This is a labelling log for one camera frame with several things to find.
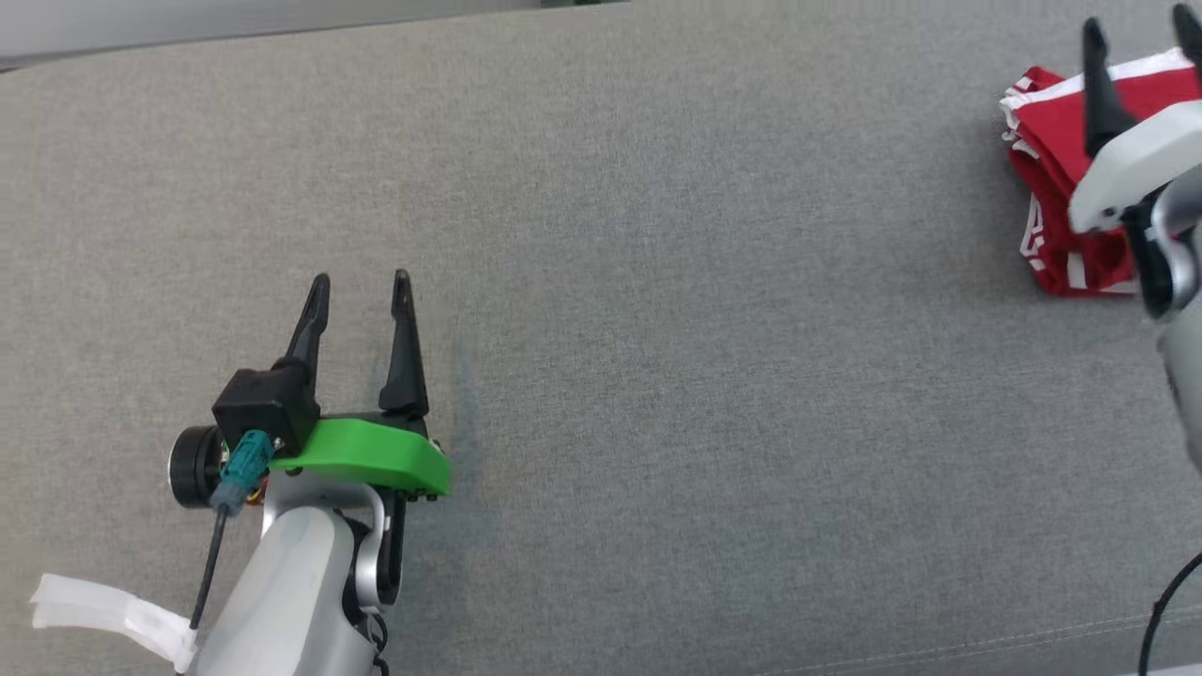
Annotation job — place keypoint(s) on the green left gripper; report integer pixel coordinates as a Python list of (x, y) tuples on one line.
[(376, 455)]

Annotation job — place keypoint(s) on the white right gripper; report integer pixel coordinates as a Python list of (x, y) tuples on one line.
[(1136, 160)]

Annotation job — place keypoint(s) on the red shorts white stripes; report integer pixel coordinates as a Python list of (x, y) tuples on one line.
[(1056, 117)]

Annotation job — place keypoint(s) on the grey fabric sofa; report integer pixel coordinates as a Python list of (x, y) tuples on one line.
[(704, 329)]

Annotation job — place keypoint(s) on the white tape tag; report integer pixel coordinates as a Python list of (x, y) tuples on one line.
[(113, 615)]

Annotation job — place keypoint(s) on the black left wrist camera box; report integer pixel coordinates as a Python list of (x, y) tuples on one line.
[(263, 408)]

